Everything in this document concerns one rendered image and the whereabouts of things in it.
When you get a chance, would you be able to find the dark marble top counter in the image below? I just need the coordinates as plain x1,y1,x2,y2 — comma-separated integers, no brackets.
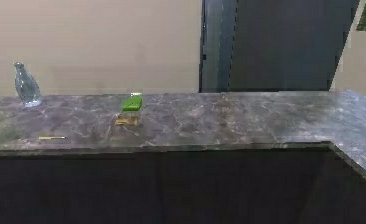
0,89,366,224

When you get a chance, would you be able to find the green dish sponge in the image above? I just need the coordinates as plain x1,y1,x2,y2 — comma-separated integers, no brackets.
121,92,144,113

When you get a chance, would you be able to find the yellow flat block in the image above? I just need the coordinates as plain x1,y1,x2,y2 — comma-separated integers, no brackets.
114,113,139,127

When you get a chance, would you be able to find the tall black fridge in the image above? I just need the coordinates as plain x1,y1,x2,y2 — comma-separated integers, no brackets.
198,0,361,94

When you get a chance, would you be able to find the thin yellow stick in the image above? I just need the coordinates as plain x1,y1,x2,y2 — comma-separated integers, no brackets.
37,135,67,141

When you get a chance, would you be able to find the clear glass bottle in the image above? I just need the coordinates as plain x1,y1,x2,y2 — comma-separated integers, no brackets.
13,61,44,108

